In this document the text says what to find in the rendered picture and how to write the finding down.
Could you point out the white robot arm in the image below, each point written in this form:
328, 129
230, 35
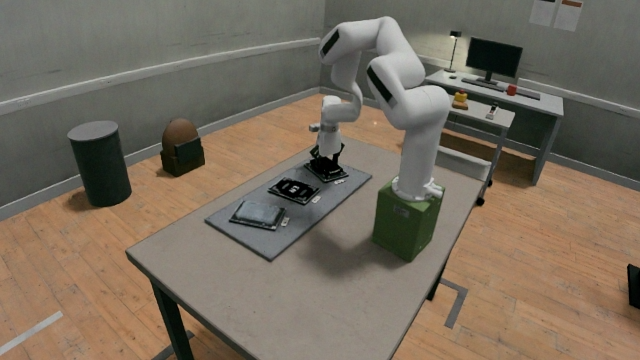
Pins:
421, 111

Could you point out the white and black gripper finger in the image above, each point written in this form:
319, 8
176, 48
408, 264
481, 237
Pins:
335, 156
317, 159

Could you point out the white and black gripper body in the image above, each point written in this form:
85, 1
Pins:
329, 143

